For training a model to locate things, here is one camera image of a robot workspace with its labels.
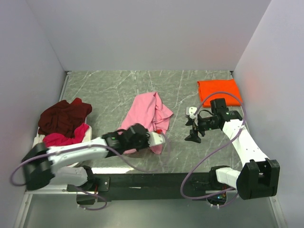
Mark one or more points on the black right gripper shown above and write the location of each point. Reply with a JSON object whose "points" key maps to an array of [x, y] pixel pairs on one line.
{"points": [[195, 128]]}

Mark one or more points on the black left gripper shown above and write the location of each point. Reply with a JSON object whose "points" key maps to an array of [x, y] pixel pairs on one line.
{"points": [[147, 137]]}

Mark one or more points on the pink t shirt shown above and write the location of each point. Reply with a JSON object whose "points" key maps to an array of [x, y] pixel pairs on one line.
{"points": [[148, 110]]}

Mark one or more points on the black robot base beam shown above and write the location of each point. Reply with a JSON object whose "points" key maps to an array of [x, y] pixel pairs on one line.
{"points": [[147, 186]]}

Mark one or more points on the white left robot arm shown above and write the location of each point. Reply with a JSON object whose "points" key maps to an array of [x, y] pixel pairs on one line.
{"points": [[41, 164]]}

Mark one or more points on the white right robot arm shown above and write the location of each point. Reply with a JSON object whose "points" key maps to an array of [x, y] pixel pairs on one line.
{"points": [[259, 175]]}

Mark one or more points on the folded orange t shirt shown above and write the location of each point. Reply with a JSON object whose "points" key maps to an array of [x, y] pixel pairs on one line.
{"points": [[226, 89]]}

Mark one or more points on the dark red t shirt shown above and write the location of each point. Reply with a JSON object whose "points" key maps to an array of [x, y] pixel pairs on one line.
{"points": [[64, 117]]}

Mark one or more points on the magenta t shirt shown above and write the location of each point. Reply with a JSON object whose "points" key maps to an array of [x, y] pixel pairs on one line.
{"points": [[57, 139]]}

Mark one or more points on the white laundry basket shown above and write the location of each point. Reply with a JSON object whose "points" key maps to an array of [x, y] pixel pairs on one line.
{"points": [[88, 136]]}

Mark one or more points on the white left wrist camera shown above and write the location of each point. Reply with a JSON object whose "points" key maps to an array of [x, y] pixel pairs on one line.
{"points": [[156, 139]]}

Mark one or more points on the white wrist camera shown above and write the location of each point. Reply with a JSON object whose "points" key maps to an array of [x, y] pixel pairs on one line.
{"points": [[191, 112], [156, 139]]}

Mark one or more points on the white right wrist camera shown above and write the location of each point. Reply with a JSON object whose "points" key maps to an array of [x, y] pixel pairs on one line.
{"points": [[191, 112]]}

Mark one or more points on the aluminium rail frame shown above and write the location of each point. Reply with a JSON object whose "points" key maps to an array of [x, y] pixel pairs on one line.
{"points": [[51, 189]]}

